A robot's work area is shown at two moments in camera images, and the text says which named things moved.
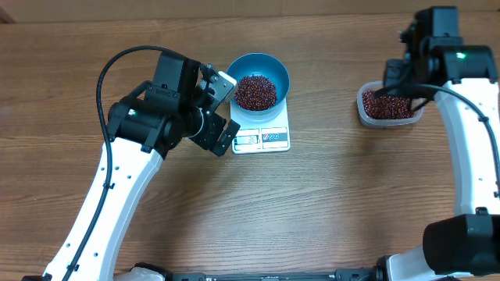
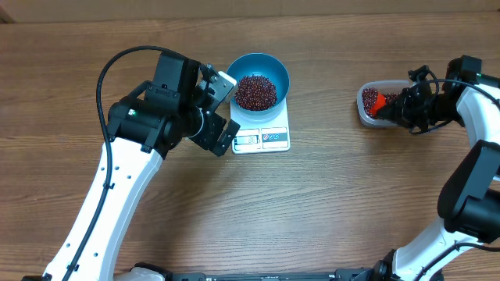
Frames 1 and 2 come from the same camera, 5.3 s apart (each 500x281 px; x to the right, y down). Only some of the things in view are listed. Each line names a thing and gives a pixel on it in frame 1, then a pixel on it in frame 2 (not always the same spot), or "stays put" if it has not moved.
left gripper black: (211, 127) stays put
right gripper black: (393, 74) → (405, 108)
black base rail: (353, 275) stays put
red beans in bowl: (255, 94) stays put
